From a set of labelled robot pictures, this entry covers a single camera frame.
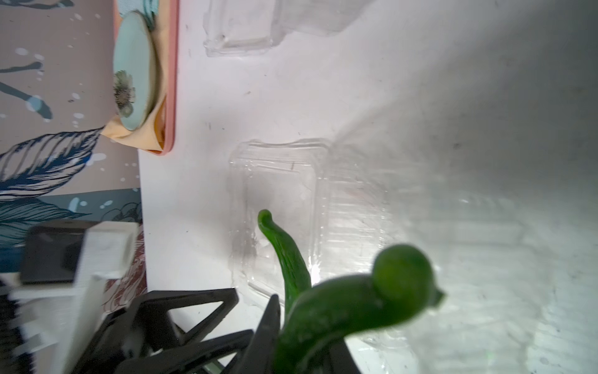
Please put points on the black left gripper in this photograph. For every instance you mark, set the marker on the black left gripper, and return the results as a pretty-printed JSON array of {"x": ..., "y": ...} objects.
[{"x": 119, "y": 345}]

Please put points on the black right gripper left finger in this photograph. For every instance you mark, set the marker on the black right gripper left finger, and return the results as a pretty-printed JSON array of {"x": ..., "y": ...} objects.
[{"x": 258, "y": 356}]

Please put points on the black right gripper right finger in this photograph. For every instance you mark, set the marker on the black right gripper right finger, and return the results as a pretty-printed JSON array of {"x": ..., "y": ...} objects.
[{"x": 340, "y": 359}]

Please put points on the green pepper bunch container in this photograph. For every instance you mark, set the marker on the green pepper bunch container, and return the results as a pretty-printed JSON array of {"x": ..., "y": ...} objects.
[{"x": 400, "y": 286}]

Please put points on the clear clamshell container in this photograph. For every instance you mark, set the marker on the clear clamshell container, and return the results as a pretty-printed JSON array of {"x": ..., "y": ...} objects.
[
  {"x": 237, "y": 28},
  {"x": 339, "y": 206}
]

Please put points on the pale green round plate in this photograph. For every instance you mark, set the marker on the pale green round plate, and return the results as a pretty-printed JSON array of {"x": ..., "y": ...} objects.
[{"x": 135, "y": 71}]

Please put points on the light teal folded cloth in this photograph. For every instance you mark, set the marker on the light teal folded cloth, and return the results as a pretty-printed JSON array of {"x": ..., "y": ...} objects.
[{"x": 147, "y": 8}]

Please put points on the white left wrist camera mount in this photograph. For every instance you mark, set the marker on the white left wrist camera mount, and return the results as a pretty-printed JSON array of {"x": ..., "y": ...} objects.
[{"x": 59, "y": 289}]

